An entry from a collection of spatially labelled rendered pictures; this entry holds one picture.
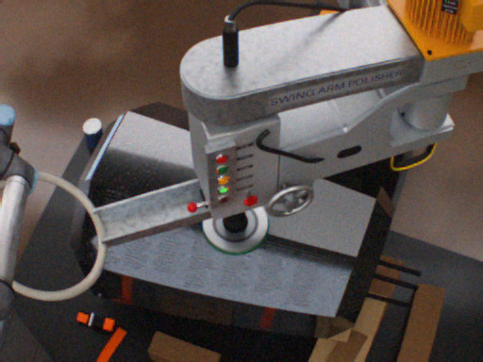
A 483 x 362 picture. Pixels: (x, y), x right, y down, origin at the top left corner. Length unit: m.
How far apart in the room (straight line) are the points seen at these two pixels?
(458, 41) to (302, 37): 0.47
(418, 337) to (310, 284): 0.86
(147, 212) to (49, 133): 1.70
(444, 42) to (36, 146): 2.56
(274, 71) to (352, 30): 0.28
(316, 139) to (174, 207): 0.52
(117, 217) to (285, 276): 0.64
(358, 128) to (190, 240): 0.82
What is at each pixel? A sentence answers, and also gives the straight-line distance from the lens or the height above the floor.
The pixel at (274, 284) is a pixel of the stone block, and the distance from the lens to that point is 2.74.
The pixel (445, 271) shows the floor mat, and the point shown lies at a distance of 3.64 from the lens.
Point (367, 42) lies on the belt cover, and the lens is 2.06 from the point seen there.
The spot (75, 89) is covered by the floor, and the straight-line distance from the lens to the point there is 4.22.
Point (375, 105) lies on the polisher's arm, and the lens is 2.21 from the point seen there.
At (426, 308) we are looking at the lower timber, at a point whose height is 0.09.
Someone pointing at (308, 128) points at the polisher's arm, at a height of 1.40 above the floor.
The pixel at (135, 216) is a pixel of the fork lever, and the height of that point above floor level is 1.07.
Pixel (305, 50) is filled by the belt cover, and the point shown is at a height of 1.70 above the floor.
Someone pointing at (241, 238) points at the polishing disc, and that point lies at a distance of 2.62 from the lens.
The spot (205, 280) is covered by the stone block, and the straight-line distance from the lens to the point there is 2.80.
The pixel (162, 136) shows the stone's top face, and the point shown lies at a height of 0.83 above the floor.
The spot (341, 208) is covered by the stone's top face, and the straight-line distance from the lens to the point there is 2.75.
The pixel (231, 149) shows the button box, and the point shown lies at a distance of 2.05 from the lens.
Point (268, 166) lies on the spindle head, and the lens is 2.21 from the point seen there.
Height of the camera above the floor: 3.20
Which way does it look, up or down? 58 degrees down
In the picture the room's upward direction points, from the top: 1 degrees counter-clockwise
